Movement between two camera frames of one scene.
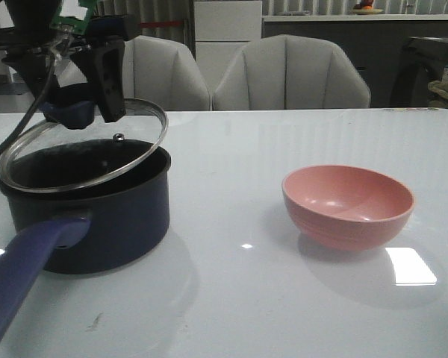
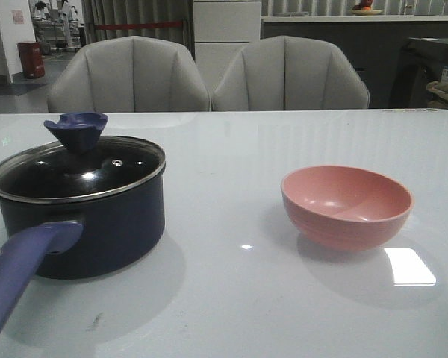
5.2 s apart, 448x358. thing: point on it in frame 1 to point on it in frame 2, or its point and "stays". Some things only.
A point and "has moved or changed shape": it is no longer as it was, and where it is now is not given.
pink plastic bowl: x=346 y=208 stays
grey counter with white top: x=376 y=41 stays
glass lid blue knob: x=51 y=158 has moved or changed shape
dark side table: x=428 y=60 stays
